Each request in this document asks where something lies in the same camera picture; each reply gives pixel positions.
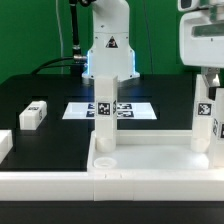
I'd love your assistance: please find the white block left edge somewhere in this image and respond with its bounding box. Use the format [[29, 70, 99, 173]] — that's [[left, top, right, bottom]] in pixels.
[[0, 130, 13, 164]]

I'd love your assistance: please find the black cable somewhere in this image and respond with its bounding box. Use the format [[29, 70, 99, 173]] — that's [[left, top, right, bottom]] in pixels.
[[30, 0, 88, 76]]

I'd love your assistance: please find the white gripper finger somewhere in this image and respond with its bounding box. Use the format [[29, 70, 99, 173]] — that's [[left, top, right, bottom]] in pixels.
[[200, 66, 222, 100]]

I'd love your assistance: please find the white thin cable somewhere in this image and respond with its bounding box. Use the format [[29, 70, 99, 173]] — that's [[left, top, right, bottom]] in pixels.
[[55, 0, 65, 75]]

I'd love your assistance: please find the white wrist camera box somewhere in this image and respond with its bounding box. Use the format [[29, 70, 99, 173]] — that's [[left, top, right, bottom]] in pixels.
[[177, 0, 200, 12]]

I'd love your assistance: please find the white front barrier wall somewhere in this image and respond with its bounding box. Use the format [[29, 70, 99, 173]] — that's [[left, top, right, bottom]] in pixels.
[[0, 170, 224, 201]]

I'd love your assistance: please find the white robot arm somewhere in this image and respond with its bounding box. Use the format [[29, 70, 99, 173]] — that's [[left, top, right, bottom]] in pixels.
[[79, 0, 224, 82]]

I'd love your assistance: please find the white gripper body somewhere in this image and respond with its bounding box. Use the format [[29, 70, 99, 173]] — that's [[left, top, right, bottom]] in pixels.
[[179, 10, 224, 68]]

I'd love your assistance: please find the fiducial marker sheet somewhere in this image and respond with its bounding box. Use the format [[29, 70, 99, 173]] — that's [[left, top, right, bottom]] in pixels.
[[63, 102, 157, 120]]

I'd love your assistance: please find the white desk top tray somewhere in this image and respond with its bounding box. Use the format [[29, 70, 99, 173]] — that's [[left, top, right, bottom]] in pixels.
[[87, 130, 224, 173]]

